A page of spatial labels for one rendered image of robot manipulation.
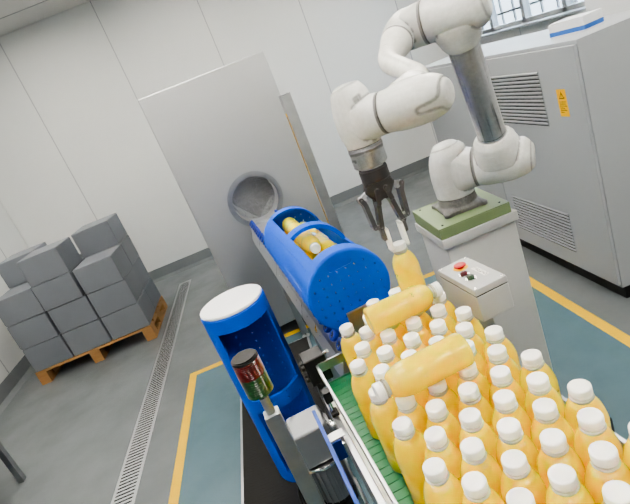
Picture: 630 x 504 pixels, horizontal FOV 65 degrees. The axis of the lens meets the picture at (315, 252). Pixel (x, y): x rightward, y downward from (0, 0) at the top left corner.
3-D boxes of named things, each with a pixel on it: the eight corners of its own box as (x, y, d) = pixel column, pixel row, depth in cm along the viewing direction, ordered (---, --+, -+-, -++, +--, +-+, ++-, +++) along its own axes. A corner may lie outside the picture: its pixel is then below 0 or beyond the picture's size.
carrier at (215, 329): (267, 472, 238) (309, 491, 218) (187, 319, 210) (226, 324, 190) (305, 430, 256) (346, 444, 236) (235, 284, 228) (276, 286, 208)
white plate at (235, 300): (187, 317, 210) (188, 319, 210) (225, 321, 190) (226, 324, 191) (234, 283, 227) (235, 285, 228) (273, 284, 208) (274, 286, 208)
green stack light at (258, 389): (271, 378, 117) (263, 361, 115) (276, 392, 111) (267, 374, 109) (246, 391, 116) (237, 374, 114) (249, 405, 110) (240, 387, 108)
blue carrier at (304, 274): (329, 247, 250) (307, 196, 240) (402, 307, 168) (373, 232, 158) (278, 272, 246) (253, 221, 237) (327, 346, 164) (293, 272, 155)
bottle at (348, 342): (357, 381, 148) (336, 329, 142) (380, 375, 146) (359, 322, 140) (358, 396, 141) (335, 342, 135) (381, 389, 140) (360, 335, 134)
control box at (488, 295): (474, 284, 154) (465, 255, 151) (515, 306, 135) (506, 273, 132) (446, 298, 153) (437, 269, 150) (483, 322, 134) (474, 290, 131)
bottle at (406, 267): (423, 297, 146) (404, 241, 140) (437, 304, 140) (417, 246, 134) (403, 308, 144) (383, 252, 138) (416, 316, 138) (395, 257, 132)
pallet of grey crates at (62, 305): (167, 306, 568) (117, 211, 530) (157, 337, 492) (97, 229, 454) (68, 347, 564) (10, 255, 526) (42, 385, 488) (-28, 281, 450)
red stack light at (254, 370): (262, 361, 115) (256, 347, 114) (267, 374, 109) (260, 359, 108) (237, 373, 114) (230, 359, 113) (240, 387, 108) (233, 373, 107)
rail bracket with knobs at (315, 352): (334, 367, 160) (323, 341, 156) (341, 378, 153) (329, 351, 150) (306, 381, 158) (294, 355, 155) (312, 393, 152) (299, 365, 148)
